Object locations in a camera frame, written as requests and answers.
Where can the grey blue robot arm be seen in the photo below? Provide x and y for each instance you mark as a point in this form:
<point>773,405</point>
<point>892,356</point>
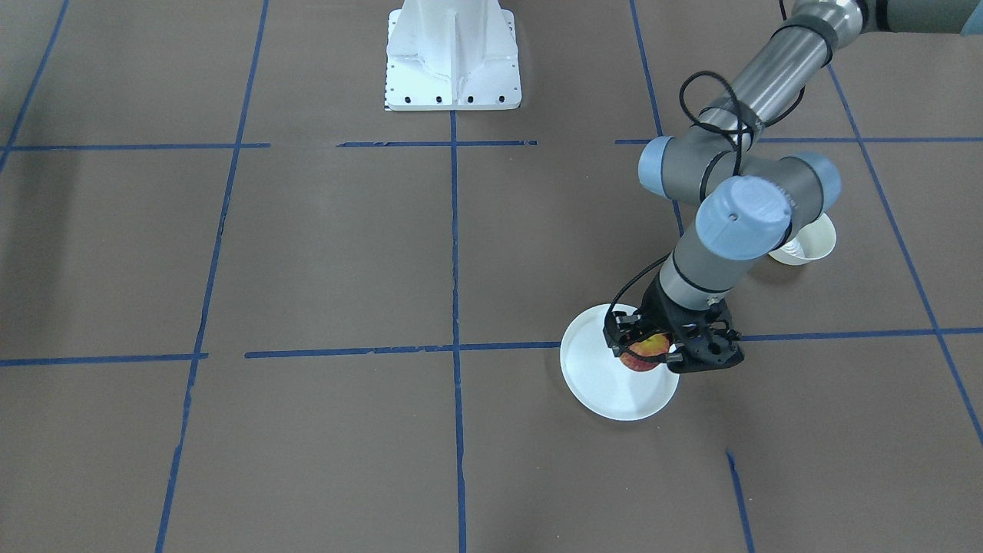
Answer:
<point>747,207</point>

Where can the white bowl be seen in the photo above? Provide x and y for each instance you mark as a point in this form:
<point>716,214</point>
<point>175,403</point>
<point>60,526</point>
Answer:
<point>813,242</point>

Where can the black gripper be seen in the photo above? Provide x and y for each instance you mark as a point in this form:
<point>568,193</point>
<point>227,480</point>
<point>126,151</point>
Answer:
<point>657,309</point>

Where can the red yellow apple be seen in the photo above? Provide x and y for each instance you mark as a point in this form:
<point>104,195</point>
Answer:
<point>647,354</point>

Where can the white round plate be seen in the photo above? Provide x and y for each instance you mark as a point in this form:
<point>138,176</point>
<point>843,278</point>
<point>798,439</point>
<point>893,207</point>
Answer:
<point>603,383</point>

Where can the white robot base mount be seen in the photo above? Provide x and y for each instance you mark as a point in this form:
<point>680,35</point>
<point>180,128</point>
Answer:
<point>452,55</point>

